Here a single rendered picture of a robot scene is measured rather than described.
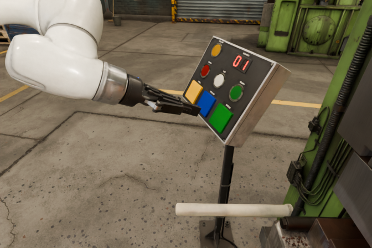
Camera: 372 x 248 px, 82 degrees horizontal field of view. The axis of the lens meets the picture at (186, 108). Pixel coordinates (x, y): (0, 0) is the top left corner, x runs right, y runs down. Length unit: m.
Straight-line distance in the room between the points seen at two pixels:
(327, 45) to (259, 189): 3.87
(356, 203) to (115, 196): 1.57
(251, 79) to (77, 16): 0.47
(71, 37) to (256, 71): 0.48
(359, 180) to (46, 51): 0.55
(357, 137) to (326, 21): 4.66
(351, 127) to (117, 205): 1.56
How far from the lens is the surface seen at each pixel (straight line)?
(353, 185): 0.44
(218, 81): 0.75
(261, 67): 0.66
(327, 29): 5.07
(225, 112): 0.68
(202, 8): 8.14
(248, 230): 1.64
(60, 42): 0.47
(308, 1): 4.92
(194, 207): 0.90
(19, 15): 0.60
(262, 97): 0.66
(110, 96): 0.48
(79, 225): 1.75
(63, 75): 0.45
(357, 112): 0.42
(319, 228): 0.55
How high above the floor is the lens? 1.40
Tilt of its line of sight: 32 degrees down
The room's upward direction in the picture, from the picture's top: straight up
